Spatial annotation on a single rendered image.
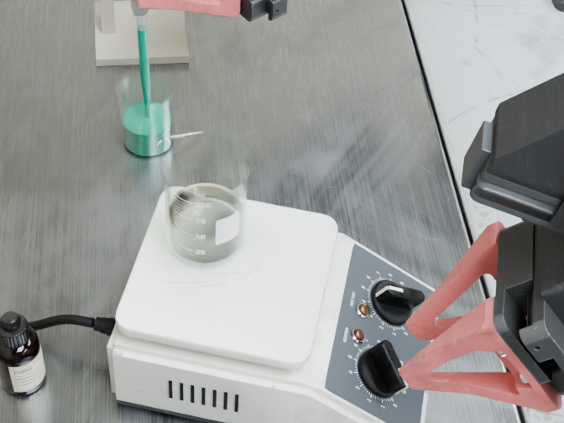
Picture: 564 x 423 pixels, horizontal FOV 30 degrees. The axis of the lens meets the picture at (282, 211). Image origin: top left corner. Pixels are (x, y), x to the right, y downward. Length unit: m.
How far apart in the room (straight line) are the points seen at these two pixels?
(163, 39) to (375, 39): 0.19
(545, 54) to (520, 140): 0.54
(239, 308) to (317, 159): 0.24
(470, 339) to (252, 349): 0.16
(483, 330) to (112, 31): 0.54
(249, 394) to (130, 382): 0.08
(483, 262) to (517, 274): 0.04
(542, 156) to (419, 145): 0.42
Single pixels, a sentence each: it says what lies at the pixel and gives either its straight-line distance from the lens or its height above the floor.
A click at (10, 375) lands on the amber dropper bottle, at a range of 0.70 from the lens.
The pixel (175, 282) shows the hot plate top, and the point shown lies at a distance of 0.65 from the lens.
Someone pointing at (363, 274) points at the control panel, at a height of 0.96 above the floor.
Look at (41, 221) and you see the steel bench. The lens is 0.81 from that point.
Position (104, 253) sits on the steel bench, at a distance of 0.78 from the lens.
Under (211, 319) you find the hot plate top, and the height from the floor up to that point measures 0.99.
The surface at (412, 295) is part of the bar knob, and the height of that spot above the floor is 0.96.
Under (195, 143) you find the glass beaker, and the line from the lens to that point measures 0.64.
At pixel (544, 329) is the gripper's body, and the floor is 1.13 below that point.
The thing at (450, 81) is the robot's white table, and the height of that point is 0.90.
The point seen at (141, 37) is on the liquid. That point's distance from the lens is 0.78.
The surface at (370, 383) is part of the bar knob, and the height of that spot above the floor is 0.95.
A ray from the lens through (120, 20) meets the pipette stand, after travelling 0.96.
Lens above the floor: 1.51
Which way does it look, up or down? 48 degrees down
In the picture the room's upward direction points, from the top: 5 degrees clockwise
